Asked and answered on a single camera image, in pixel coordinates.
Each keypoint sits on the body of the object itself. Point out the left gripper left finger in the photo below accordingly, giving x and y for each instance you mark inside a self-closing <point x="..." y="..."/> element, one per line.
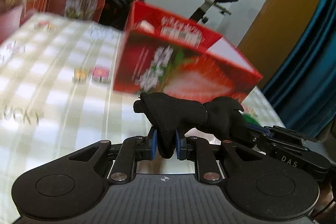
<point x="125" y="156"/>

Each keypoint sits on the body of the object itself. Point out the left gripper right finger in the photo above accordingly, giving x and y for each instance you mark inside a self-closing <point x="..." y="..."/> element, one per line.
<point x="198" y="150"/>

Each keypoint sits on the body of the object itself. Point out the black bow tie cloth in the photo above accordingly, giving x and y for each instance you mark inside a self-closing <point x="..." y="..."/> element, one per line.
<point x="171" y="116"/>

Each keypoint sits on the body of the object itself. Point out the green plush pouch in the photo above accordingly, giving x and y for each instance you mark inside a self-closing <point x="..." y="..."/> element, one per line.
<point x="250" y="119"/>

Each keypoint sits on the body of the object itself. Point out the person's right hand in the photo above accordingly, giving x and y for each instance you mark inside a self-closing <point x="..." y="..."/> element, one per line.
<point x="324" y="211"/>

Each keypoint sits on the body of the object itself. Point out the blue curtain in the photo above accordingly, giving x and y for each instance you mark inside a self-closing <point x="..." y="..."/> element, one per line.
<point x="302" y="91"/>

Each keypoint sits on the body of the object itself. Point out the red strawberry cardboard box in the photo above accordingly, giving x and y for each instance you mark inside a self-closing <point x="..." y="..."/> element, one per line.
<point x="164" y="52"/>

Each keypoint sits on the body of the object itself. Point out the checkered bunny tablecloth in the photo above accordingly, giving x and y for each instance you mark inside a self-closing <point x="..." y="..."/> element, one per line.
<point x="44" y="113"/>

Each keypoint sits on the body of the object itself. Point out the wooden door panel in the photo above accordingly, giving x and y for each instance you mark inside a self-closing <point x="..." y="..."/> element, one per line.
<point x="273" y="34"/>

